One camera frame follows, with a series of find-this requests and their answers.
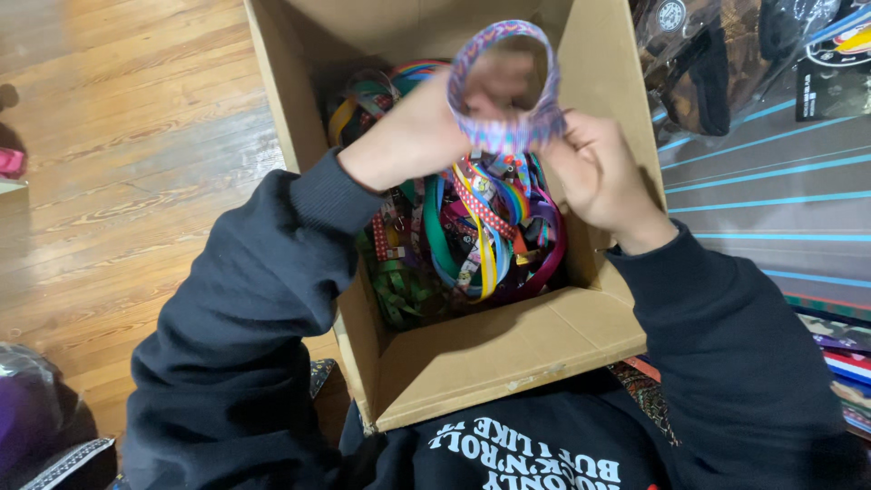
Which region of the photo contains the purple patterned ribbon loop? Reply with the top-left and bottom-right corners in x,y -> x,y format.
445,19 -> 567,156

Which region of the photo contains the open cardboard box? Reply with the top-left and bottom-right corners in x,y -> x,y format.
243,0 -> 669,436

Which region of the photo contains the clear plastic bag with purple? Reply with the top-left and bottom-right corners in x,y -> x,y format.
0,340 -> 118,490

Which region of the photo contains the pink object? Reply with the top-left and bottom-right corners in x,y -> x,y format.
0,146 -> 29,181

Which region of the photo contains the person's right hand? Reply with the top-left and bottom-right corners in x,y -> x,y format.
541,109 -> 680,257

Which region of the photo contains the grey mat with blue stripes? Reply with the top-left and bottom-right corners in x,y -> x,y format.
650,68 -> 871,321

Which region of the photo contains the pile of colourful lanyards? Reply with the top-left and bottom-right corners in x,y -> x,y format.
327,58 -> 570,332

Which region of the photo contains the brown patterned fabric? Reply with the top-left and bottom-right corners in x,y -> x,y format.
607,356 -> 681,448

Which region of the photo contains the stack of patterned fabrics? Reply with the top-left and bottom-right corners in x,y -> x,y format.
783,293 -> 871,436

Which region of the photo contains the person's dark printed sweatshirt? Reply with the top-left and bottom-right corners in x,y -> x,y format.
339,367 -> 685,490

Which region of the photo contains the heap of plastic-bagged dark goods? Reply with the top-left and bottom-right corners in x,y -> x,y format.
629,0 -> 871,137

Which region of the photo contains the black strap with white pattern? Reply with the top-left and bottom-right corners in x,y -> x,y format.
19,437 -> 117,490

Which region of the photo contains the person's left hand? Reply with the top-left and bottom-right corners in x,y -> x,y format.
338,49 -> 547,194

